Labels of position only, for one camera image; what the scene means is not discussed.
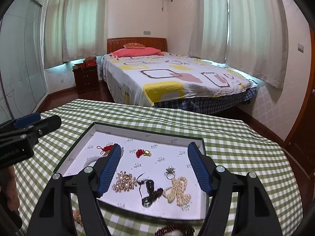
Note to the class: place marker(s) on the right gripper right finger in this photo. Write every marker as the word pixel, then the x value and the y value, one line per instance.
pixel 255 214

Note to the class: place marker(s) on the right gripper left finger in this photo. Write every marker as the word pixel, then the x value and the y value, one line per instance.
pixel 53 214

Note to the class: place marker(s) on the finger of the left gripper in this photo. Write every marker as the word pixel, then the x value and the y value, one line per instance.
pixel 20 123
pixel 44 127

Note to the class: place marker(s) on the red tassel gold charm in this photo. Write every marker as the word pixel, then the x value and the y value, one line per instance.
pixel 105 150

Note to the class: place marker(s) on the pearl cluster brooch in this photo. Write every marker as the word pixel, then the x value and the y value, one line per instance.
pixel 125 182

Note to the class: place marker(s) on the small red knot gold charm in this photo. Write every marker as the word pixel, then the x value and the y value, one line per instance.
pixel 142 152

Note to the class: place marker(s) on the black cord pendant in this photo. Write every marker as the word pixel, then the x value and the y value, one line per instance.
pixel 153 194

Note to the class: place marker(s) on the pale jade bangle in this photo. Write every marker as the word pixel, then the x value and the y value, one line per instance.
pixel 90 162

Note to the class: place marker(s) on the green jewelry box tray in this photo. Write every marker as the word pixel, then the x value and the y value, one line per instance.
pixel 169 159

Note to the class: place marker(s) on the left hand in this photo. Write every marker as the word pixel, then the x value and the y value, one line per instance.
pixel 9 187

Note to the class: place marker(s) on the glass wardrobe door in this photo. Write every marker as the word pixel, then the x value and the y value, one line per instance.
pixel 22 80

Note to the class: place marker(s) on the dark wooden nightstand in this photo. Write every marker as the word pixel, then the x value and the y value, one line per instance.
pixel 86 78

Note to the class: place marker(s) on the green checkered tablecloth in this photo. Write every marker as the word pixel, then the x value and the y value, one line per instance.
pixel 230 143

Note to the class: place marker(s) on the red box on nightstand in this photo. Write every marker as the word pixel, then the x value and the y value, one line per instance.
pixel 87 62

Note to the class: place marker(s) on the left window curtain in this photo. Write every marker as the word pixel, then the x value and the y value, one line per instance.
pixel 74 29

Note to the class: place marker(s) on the window curtain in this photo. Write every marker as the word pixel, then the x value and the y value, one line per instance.
pixel 74 29
pixel 248 35

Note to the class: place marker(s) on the orange patterned cushion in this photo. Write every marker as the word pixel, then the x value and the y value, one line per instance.
pixel 134 46

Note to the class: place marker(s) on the pink pillow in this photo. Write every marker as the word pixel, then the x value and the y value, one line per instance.
pixel 135 52

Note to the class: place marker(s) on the bed with patterned sheet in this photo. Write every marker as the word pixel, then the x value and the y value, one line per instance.
pixel 177 82

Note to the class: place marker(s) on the wooden headboard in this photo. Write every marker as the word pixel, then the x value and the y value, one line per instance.
pixel 114 44

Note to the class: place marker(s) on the right window curtain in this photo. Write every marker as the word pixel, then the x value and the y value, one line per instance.
pixel 248 35

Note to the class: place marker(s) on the wall light switch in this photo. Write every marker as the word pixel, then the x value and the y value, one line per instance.
pixel 300 48

